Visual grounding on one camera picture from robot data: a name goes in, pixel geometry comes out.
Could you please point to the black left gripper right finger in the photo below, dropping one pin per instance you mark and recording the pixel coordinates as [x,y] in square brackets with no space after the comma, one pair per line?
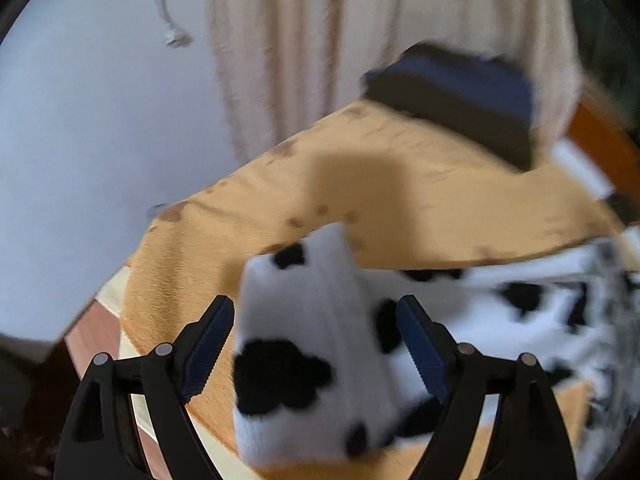
[528,439]

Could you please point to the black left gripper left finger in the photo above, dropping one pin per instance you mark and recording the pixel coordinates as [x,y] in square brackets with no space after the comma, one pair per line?
[100,438]

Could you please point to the black white cow-print fleece garment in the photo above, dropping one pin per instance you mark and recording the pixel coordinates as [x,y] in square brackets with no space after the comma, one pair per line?
[332,361]

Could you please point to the tan spotted bed blanket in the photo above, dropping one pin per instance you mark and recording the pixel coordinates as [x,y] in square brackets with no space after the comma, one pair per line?
[410,194]

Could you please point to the wooden framed window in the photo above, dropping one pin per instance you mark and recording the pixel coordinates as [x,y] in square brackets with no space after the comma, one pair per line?
[606,124]

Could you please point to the folded navy black knit sweater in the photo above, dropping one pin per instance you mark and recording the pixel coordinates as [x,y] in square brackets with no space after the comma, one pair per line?
[486,100]

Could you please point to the beige left curtain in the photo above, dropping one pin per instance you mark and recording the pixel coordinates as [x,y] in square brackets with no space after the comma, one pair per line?
[284,64]

